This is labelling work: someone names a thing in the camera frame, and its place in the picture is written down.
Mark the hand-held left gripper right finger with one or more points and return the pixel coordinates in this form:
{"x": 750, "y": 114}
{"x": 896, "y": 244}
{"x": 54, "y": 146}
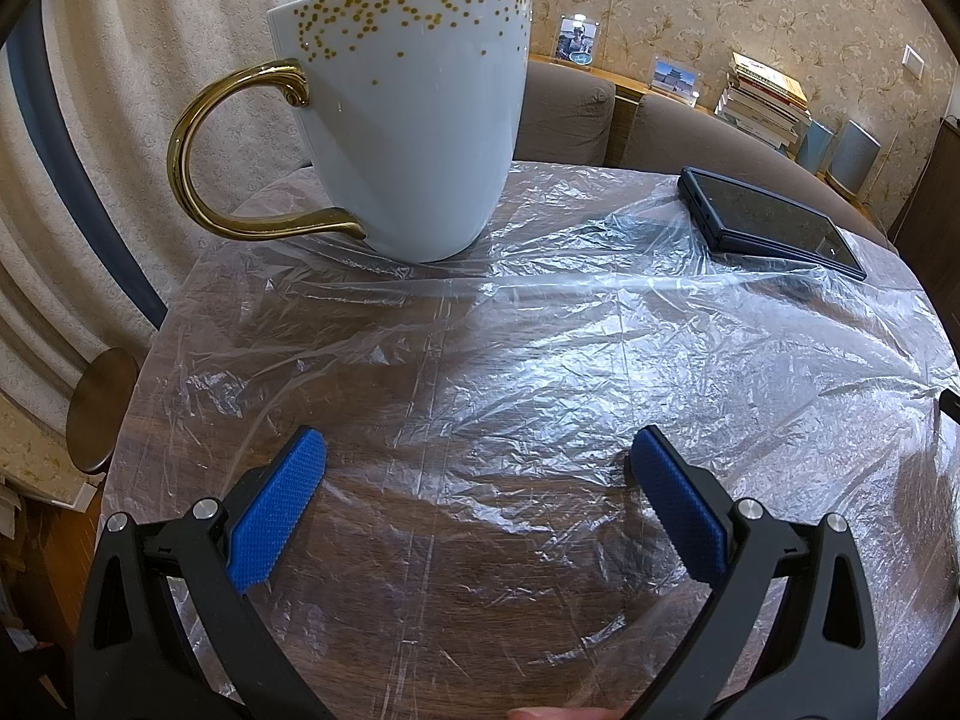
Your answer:
{"x": 679, "y": 510}

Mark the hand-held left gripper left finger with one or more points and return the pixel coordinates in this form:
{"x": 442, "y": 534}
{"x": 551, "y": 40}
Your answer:
{"x": 277, "y": 510}

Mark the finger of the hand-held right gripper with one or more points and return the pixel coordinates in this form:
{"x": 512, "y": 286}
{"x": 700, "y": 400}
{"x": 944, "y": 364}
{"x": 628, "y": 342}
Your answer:
{"x": 952, "y": 403}

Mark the person's left hand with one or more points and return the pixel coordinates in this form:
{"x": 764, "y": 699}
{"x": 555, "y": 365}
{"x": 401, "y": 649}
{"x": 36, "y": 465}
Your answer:
{"x": 570, "y": 714}

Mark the clear plastic table cover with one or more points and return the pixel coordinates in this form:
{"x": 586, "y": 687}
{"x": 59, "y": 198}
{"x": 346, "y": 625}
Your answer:
{"x": 525, "y": 390}

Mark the round brown stool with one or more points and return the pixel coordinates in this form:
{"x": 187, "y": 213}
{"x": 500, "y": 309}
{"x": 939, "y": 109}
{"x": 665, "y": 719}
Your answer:
{"x": 101, "y": 412}

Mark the dark wooden cabinet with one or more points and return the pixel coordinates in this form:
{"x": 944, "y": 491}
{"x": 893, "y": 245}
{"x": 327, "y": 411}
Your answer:
{"x": 937, "y": 187}

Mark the dark blue flat device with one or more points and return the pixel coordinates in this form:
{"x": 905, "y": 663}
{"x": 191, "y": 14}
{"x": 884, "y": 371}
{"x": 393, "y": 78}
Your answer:
{"x": 772, "y": 221}

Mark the blue-grey cylinder speaker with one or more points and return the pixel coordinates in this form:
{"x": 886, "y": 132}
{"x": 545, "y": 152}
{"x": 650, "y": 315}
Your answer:
{"x": 814, "y": 146}

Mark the stack of books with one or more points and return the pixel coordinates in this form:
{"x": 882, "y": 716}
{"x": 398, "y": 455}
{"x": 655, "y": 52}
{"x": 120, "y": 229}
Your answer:
{"x": 765, "y": 101}

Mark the dark blue pole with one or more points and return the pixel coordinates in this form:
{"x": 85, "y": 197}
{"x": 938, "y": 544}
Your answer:
{"x": 75, "y": 180}

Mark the beige patterned curtain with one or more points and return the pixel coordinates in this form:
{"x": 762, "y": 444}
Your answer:
{"x": 187, "y": 52}

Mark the white wall switch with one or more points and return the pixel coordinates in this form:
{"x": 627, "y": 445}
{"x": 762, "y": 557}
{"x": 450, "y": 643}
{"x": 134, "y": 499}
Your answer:
{"x": 916, "y": 62}

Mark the building photo frame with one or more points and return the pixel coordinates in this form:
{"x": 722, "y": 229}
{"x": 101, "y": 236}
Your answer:
{"x": 675, "y": 79}

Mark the portrait photo frame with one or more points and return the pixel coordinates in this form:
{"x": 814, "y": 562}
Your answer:
{"x": 577, "y": 41}

